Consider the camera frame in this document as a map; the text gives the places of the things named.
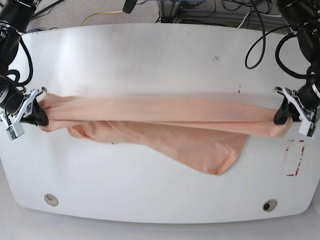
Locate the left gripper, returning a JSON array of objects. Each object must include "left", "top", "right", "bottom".
[{"left": 273, "top": 76, "right": 320, "bottom": 125}]

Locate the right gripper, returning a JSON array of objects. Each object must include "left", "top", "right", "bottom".
[{"left": 0, "top": 84, "right": 49, "bottom": 126}]

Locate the peach T-shirt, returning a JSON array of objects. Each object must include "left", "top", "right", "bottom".
[{"left": 39, "top": 93, "right": 293, "bottom": 176}]

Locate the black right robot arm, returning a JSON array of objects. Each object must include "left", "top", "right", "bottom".
[{"left": 0, "top": 0, "right": 40, "bottom": 116}]

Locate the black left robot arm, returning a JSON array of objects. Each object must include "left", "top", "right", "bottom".
[{"left": 273, "top": 0, "right": 320, "bottom": 126}]

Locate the red tape rectangle marking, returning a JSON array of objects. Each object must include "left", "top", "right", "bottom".
[{"left": 284, "top": 140, "right": 305, "bottom": 177}]

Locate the black cylindrical object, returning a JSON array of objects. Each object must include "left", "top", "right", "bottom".
[{"left": 122, "top": 0, "right": 138, "bottom": 14}]

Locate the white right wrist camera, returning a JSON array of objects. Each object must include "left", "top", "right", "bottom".
[{"left": 5, "top": 123, "right": 25, "bottom": 141}]

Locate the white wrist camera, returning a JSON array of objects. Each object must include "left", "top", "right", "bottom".
[
  {"left": 298, "top": 119, "right": 317, "bottom": 139},
  {"left": 5, "top": 123, "right": 25, "bottom": 141}
]

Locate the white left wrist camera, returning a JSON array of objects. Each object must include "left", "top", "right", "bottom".
[{"left": 298, "top": 119, "right": 317, "bottom": 139}]

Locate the left table cable grommet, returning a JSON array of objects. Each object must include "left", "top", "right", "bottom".
[{"left": 44, "top": 193, "right": 59, "bottom": 207}]

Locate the table cable grommet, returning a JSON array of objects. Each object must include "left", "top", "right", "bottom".
[
  {"left": 262, "top": 199, "right": 278, "bottom": 212},
  {"left": 44, "top": 193, "right": 59, "bottom": 207}
]

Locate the right table cable grommet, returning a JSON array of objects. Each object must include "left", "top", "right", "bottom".
[{"left": 262, "top": 199, "right": 278, "bottom": 212}]

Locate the white cable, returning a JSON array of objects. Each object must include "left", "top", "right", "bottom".
[{"left": 237, "top": 11, "right": 252, "bottom": 29}]

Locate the yellow cable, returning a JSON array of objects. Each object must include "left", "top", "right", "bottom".
[{"left": 79, "top": 10, "right": 125, "bottom": 27}]

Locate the grey metal rack frame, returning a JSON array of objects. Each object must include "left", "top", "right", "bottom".
[{"left": 156, "top": 0, "right": 181, "bottom": 24}]

